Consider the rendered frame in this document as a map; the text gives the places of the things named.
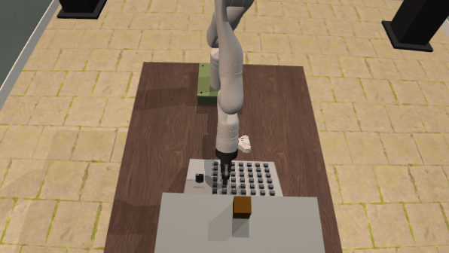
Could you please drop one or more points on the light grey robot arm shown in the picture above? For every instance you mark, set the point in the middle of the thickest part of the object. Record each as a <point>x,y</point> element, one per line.
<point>226,72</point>

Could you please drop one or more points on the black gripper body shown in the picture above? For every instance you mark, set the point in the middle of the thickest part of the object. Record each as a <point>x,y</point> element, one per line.
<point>226,157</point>

